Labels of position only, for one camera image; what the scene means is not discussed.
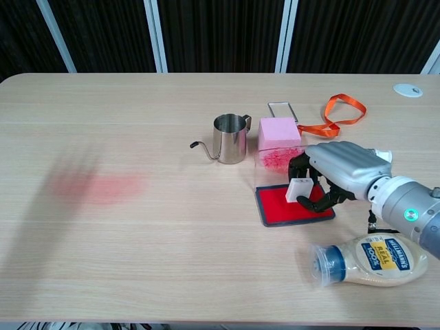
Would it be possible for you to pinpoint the pink foam cube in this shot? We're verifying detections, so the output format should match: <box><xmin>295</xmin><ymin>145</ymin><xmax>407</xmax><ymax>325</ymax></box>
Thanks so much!
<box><xmin>257</xmin><ymin>116</ymin><xmax>303</xmax><ymax>152</ymax></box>

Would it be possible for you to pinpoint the mayonnaise squeeze bottle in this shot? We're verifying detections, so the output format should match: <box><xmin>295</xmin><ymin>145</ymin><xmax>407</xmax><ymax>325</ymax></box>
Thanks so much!
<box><xmin>308</xmin><ymin>232</ymin><xmax>430</xmax><ymax>289</ymax></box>

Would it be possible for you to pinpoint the clear badge holder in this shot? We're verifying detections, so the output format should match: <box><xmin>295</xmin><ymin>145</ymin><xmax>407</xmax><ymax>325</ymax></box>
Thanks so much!
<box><xmin>267</xmin><ymin>100</ymin><xmax>298</xmax><ymax>124</ymax></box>

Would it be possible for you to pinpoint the stainless steel gooseneck pitcher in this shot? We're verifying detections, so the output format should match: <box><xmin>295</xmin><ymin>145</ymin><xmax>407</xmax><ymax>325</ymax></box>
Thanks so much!
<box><xmin>188</xmin><ymin>113</ymin><xmax>252</xmax><ymax>165</ymax></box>

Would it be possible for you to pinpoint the orange lanyard strap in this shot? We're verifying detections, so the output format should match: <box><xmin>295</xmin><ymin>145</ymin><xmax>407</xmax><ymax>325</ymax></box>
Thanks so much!
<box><xmin>297</xmin><ymin>93</ymin><xmax>368</xmax><ymax>140</ymax></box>

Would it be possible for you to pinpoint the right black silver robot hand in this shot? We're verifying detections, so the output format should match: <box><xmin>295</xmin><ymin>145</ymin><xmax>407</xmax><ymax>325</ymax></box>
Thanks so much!
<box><xmin>287</xmin><ymin>140</ymin><xmax>393</xmax><ymax>213</ymax></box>

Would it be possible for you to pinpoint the grey partition frame post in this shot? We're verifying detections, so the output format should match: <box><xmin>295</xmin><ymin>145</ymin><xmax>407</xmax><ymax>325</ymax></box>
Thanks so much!
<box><xmin>274</xmin><ymin>0</ymin><xmax>298</xmax><ymax>74</ymax></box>
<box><xmin>421</xmin><ymin>44</ymin><xmax>440</xmax><ymax>75</ymax></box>
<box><xmin>144</xmin><ymin>0</ymin><xmax>169</xmax><ymax>73</ymax></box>
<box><xmin>36</xmin><ymin>0</ymin><xmax>76</xmax><ymax>73</ymax></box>

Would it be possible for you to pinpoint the red ink pad clear lid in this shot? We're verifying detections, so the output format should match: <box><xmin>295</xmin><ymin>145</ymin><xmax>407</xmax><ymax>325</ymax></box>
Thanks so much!
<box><xmin>252</xmin><ymin>146</ymin><xmax>336</xmax><ymax>228</ymax></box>

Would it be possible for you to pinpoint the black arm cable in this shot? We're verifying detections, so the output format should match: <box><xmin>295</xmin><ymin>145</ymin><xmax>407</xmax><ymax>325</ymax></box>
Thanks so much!
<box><xmin>366</xmin><ymin>208</ymin><xmax>391</xmax><ymax>232</ymax></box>

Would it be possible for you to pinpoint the white desk cable grommet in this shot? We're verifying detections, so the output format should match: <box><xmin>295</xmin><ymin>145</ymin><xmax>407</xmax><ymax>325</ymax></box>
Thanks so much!
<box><xmin>393</xmin><ymin>82</ymin><xmax>424</xmax><ymax>99</ymax></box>

